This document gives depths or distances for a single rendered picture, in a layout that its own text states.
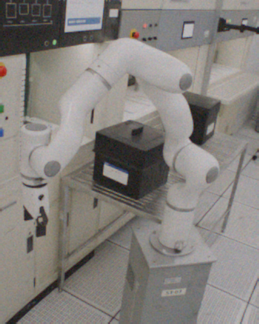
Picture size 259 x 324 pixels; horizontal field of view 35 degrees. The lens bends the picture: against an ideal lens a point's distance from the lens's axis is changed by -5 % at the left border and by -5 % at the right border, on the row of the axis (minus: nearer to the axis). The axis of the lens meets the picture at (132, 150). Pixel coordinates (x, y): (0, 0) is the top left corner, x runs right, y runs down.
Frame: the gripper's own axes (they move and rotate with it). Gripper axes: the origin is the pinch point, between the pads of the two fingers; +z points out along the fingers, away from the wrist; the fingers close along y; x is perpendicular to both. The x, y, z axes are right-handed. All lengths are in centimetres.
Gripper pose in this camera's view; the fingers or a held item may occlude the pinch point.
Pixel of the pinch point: (34, 225)
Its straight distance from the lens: 128.2
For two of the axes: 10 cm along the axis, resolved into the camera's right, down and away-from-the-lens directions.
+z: -1.2, 9.1, 4.0
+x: -8.1, 1.4, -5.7
